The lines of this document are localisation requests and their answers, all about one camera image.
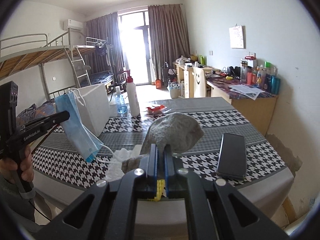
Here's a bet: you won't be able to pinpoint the blue surgical face mask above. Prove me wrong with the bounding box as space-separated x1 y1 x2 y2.
55 90 114 163

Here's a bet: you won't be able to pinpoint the grey knitted sock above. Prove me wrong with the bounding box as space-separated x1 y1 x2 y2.
121 112 205 173

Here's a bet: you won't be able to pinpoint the person's left hand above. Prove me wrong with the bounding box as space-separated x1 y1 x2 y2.
1 145 34 184

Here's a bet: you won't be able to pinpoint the white crumpled tissue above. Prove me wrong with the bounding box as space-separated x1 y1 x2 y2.
105 145 143 181

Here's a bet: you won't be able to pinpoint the blue plaid quilt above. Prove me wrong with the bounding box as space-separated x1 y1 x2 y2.
16 99 56 126

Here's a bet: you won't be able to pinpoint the black smartphone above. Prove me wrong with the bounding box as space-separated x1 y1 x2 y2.
216 133 247 179

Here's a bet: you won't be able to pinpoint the houndstooth tablecloth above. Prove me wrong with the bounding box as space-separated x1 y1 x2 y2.
33 98 294 216

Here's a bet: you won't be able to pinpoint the metal bunk bed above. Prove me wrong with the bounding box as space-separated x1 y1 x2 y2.
0 27 115 111

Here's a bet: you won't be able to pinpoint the white styrofoam box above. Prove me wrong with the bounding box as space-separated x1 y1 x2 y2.
69 84 110 137

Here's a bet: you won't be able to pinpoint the clear blue sanitizer bottle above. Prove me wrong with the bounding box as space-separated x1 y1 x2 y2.
115 86 127 114

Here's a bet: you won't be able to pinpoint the wooden desk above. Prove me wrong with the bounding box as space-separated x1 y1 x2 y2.
174 63 278 135

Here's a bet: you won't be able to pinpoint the white lotion pump bottle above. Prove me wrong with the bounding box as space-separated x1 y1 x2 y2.
126 69 140 117

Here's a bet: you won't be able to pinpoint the red snack packet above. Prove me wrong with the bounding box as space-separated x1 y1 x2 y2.
146 105 165 115

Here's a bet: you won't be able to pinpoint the black folding chair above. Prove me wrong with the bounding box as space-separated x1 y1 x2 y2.
114 68 126 91

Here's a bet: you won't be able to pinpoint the printed paper sheets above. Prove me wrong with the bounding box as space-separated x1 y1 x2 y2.
228 85 264 100

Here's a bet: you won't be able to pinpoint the wooden smiley chair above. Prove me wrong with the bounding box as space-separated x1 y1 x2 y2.
193 67 207 98

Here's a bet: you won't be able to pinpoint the brown left curtain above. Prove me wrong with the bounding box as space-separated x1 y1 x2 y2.
86 12 125 75

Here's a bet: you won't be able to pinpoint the brown curtain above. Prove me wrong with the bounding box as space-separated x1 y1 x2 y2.
148 4 190 80
86 12 125 75

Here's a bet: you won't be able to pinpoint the white air conditioner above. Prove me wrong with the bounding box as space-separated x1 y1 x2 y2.
63 19 83 30

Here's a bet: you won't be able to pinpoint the orange small bin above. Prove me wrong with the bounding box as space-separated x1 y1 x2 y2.
155 79 162 89

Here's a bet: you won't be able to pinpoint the blue shampoo bottle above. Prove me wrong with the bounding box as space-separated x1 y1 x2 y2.
270 76 281 95

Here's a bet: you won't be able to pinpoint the glass balcony door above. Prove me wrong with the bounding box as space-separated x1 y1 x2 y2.
119 10 152 85

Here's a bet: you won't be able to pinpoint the brown right curtain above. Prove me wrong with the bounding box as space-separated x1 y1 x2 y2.
148 4 190 80

